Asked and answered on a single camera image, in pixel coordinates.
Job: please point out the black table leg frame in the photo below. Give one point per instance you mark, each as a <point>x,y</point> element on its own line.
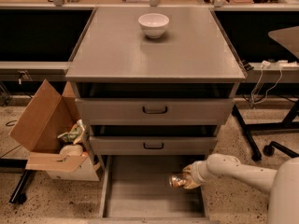
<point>287,124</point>

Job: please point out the open cardboard box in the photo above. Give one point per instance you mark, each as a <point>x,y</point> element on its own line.
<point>47,115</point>

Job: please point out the white ceramic bowl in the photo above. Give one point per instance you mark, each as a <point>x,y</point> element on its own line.
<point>153,25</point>

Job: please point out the green snack bag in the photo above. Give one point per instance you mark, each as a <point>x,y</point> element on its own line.
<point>75,135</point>

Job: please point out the grey drawer cabinet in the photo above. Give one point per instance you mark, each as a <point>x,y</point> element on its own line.
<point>191,60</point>

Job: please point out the white round object in box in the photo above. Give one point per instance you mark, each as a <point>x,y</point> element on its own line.
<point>72,150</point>

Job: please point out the grey drawer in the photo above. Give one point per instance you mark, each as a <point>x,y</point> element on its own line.
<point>141,111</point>
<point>152,145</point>
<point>137,190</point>

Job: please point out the grey bottom drawer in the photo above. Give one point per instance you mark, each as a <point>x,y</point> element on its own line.
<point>137,190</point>

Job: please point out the orange soda can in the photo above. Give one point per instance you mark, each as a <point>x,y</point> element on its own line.
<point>177,180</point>

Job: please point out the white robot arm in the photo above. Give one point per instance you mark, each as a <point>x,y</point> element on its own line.
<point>282,184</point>

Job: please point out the grey middle drawer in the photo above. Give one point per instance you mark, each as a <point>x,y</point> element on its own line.
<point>152,145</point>

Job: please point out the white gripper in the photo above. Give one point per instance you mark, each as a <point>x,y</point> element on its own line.
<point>197,173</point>

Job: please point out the grey top drawer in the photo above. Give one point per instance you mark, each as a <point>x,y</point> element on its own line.
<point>141,111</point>

